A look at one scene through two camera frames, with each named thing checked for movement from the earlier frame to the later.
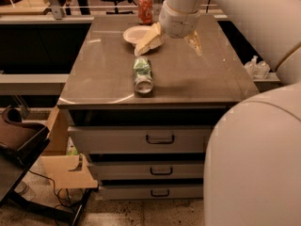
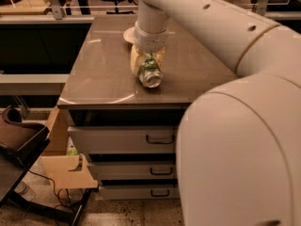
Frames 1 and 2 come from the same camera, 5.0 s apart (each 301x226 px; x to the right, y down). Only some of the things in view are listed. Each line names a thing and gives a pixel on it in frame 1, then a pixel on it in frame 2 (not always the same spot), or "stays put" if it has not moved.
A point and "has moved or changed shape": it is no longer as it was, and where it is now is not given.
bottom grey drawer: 155,191 stays put
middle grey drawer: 149,169 stays put
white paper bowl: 134,33 stays put
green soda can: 142,76 has moved or changed shape
